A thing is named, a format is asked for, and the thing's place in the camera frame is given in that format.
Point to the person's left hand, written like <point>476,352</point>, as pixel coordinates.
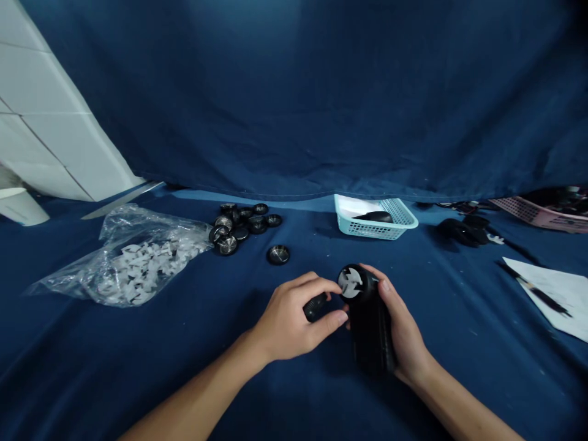
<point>287,321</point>

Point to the person's right hand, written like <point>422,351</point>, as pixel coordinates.
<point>406,335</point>

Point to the black round cap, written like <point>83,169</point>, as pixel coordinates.
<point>278,255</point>
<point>316,307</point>

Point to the black handheld device body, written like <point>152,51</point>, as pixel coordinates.
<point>370,330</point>

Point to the white fan-shaped blade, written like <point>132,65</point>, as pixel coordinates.
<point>351,283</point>

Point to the pile of black metal-mesh caps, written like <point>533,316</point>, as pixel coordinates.
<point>236,227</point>

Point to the blue table cloth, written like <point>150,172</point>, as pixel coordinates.
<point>183,349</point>

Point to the light blue plastic basket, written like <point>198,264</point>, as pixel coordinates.
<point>395,220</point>

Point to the black curved housing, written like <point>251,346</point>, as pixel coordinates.
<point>461,232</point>

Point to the black oval part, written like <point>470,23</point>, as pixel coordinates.
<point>374,217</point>

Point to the black pen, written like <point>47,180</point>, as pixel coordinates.
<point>537,291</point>

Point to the black thin rod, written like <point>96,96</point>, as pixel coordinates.
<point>521,250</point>

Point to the heap of white blade parts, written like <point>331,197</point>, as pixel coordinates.
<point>147,266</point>

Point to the white paper sheet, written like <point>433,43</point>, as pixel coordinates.
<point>558,289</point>

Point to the pink plastic basket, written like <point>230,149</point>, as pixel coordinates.
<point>542,216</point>

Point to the clear plastic bag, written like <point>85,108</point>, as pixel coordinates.
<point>124,229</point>

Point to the flat metal strip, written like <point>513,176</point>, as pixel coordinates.
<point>121,200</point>

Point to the blue hanging cloth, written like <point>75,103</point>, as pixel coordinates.
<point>321,92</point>

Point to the white paper cup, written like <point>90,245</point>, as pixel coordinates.
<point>23,209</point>

